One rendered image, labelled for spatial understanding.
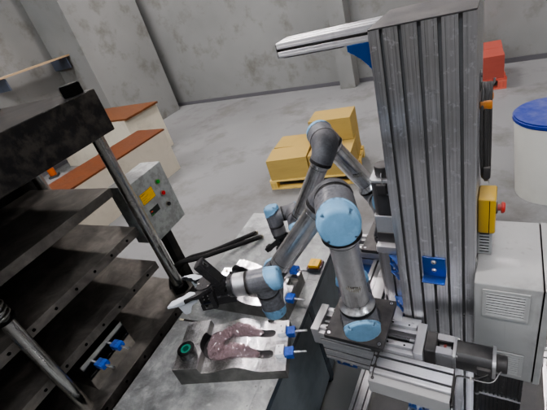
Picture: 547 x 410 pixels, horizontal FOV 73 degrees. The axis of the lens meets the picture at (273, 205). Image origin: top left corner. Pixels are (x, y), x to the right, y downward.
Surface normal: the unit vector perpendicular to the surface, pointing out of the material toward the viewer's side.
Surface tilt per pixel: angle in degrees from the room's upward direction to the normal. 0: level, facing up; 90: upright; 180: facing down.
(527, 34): 90
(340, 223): 82
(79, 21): 90
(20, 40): 90
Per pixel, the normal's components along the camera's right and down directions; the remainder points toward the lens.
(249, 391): -0.26, -0.82
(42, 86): 0.85, 0.04
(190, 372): -0.11, 0.55
